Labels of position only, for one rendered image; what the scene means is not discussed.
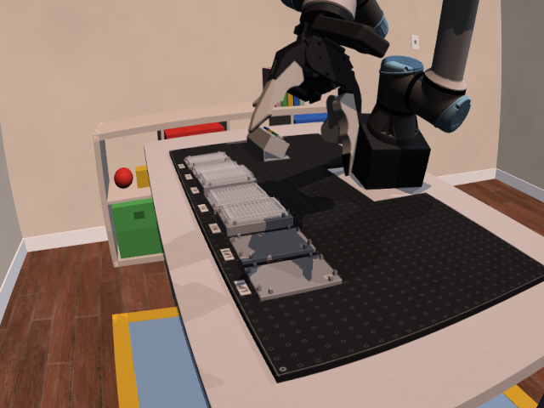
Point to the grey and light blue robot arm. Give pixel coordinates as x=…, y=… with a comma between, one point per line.
x=404, y=88

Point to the white button panel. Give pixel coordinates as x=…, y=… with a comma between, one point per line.
x=261, y=141

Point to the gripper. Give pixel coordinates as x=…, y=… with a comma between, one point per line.
x=313, y=67

